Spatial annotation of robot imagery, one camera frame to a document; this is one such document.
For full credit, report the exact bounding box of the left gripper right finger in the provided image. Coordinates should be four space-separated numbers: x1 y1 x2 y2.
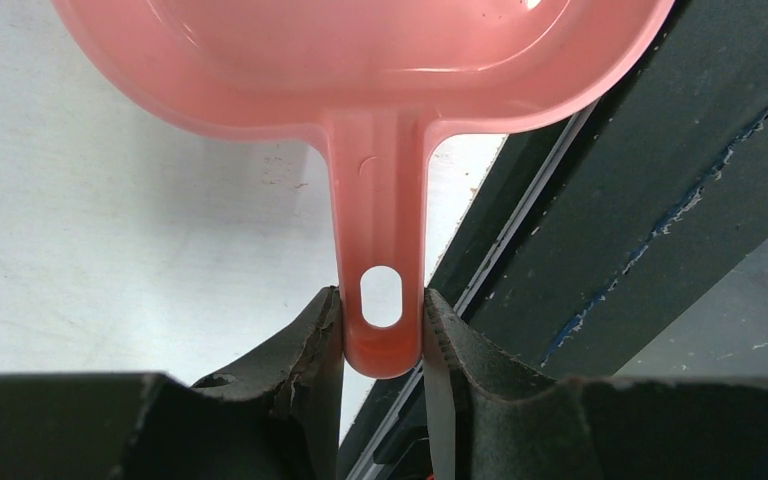
422 288 555 479

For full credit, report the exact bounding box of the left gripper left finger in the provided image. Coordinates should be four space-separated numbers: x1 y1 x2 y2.
192 286 344 479

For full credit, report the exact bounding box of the pink plastic dustpan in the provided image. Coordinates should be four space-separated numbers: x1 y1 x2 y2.
54 0 672 379

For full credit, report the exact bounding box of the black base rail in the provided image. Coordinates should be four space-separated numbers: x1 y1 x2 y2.
337 1 768 479

